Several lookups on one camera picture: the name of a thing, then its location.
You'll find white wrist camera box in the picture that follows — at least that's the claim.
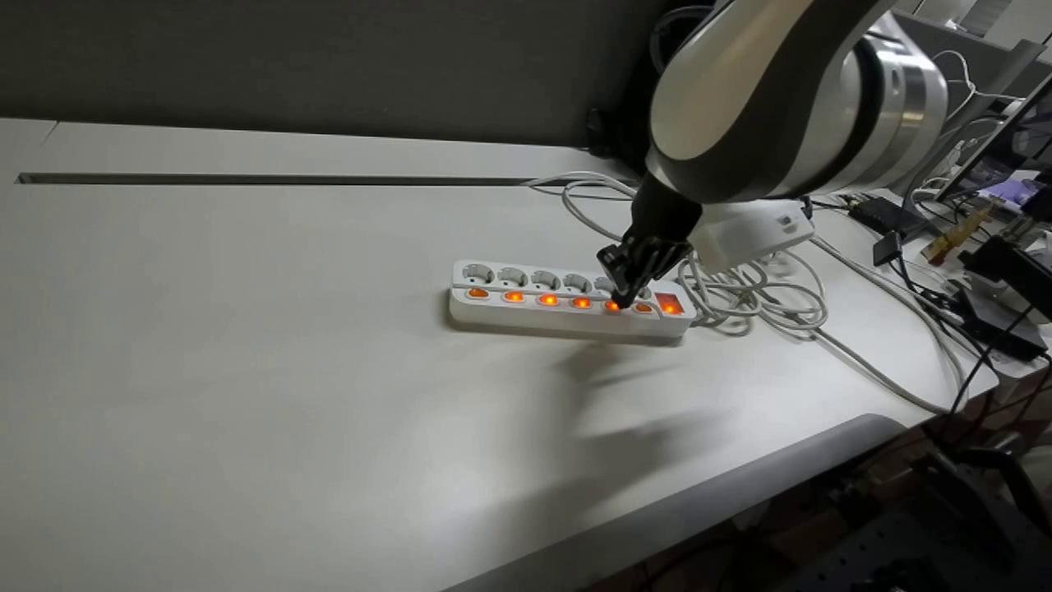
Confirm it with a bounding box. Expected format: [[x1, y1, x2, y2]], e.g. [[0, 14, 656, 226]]
[[691, 201, 816, 270]]

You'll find white power strip cable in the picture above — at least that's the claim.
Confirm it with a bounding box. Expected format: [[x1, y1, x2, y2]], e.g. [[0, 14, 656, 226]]
[[527, 169, 997, 420]]

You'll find white six-socket power strip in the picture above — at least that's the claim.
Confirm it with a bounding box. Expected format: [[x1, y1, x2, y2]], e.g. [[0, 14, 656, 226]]
[[448, 260, 695, 346]]

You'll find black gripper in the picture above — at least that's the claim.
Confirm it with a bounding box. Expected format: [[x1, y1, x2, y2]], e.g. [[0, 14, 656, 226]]
[[597, 178, 704, 306]]

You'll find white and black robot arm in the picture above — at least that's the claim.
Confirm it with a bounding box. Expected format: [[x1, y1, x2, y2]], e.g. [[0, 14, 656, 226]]
[[597, 0, 945, 306]]

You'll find grey desk partition panel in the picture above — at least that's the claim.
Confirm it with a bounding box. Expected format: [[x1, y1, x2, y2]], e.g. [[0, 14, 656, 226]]
[[0, 0, 679, 144]]

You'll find black cable on desk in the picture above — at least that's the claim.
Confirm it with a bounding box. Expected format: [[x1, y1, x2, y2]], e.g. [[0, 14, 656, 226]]
[[847, 192, 1052, 366]]

